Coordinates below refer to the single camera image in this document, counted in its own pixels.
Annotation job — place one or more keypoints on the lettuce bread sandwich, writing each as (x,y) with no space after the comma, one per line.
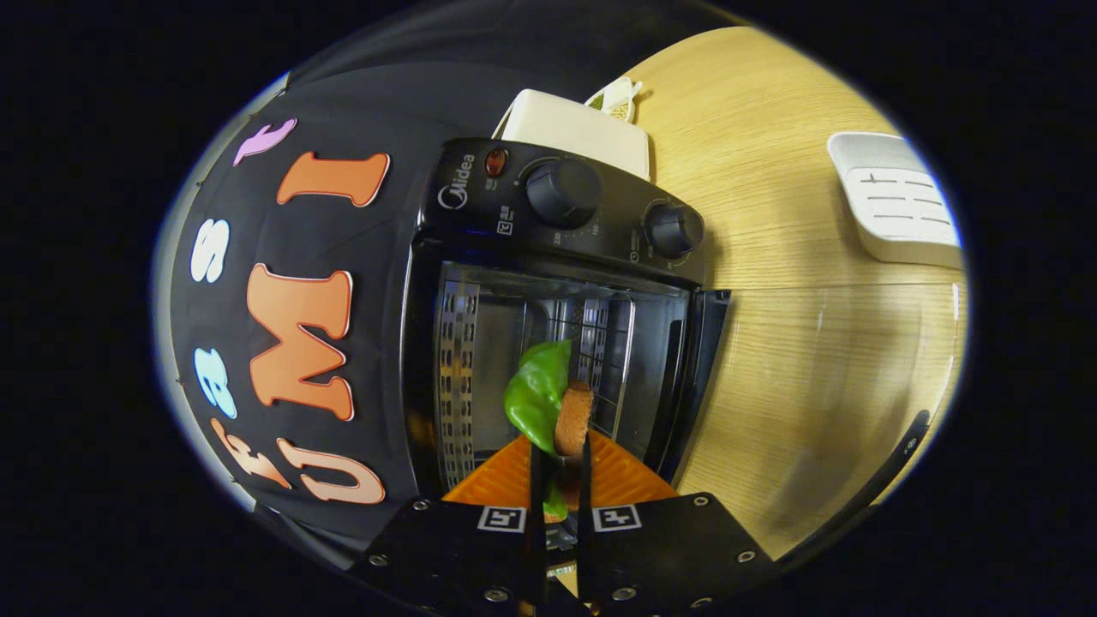
(536,394)

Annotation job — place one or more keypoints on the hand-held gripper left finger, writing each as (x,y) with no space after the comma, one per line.
(463,548)

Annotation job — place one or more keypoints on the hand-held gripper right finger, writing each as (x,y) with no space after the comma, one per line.
(668,548)

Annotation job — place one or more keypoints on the white rectangular plate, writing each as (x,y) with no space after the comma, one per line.
(900,206)

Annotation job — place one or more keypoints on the white divided bean dish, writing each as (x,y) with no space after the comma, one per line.
(617,98)

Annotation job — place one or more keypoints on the white slot toaster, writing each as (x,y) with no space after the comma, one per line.
(574,133)

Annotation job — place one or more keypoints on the black toaster oven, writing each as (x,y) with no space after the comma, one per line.
(480,197)

